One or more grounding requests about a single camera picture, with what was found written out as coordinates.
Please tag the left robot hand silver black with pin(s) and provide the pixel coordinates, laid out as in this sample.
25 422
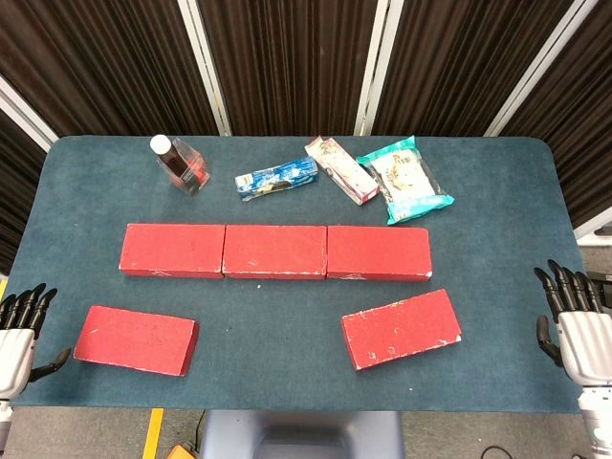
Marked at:
16 354

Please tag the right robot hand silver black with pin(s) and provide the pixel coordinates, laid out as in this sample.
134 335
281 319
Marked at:
585 344

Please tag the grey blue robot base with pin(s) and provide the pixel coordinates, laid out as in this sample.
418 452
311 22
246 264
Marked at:
301 435

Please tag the black device beside table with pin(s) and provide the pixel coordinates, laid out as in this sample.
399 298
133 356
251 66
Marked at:
606 282

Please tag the brown corrugated partition panel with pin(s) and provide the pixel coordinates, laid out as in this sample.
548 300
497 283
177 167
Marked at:
291 62
588 119
95 62
454 62
14 191

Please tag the orange object on floor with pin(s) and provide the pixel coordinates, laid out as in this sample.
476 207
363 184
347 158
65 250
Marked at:
181 452

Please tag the teal snack bag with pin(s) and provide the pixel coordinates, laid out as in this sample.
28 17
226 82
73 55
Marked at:
406 181

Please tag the brown bottle with white cap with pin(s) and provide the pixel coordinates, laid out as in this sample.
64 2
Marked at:
160 143

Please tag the clear plastic square holder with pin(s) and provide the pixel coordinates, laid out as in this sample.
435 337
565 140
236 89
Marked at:
189 148

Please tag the blue felt table cover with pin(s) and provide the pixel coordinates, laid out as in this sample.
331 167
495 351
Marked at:
287 334

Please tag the white and pink snack box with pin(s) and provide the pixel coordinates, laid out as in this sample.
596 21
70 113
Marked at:
342 169

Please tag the blue cookie box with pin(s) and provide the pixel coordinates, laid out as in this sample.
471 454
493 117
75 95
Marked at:
277 179

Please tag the white partition frame post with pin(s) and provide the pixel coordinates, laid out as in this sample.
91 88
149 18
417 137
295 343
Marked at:
534 72
378 72
595 225
24 117
206 72

